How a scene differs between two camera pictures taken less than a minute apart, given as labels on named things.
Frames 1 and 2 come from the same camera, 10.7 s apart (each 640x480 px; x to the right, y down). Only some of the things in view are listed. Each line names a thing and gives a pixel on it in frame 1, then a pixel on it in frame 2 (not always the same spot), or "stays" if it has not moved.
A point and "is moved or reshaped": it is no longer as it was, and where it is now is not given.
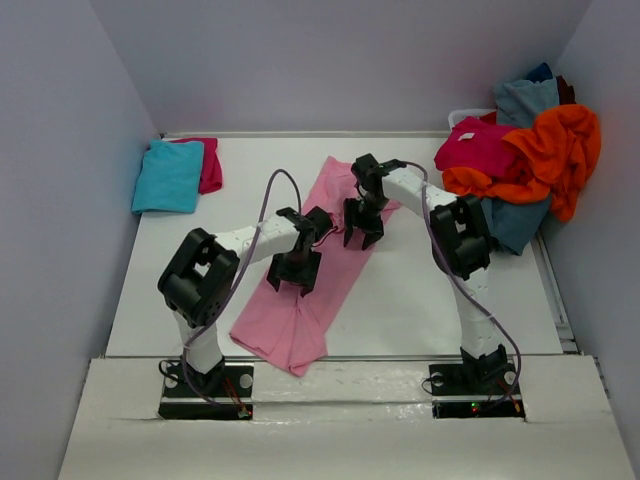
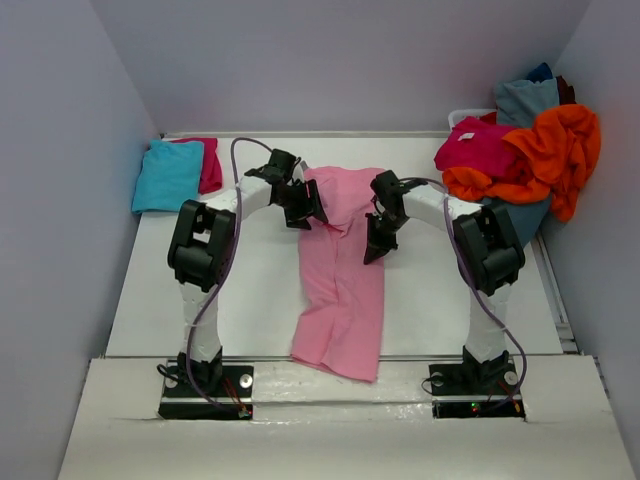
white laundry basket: [458, 115] stays
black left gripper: [306, 277] to [317, 209]
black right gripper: [373, 232] to [377, 246]
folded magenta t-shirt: [211, 177] stays
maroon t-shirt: [566, 92] stays
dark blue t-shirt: [540, 74] stays
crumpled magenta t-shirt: [477, 144] stays
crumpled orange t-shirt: [555, 157] stays
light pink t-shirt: [296, 332] is moved or reshaped
